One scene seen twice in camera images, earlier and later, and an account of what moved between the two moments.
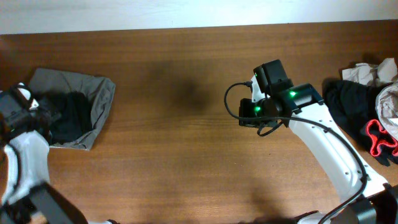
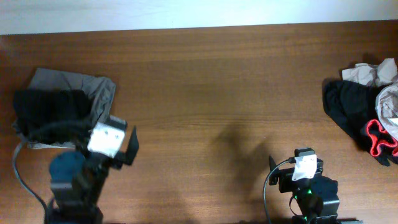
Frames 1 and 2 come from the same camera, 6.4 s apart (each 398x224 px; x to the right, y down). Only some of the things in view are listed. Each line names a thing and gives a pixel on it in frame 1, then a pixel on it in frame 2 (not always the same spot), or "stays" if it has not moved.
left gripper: x=43 y=109 to x=117 y=158
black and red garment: x=353 y=105 stays
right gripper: x=246 y=104 to x=285 y=179
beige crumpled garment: x=387 y=108 stays
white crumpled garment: x=385 y=72 stays
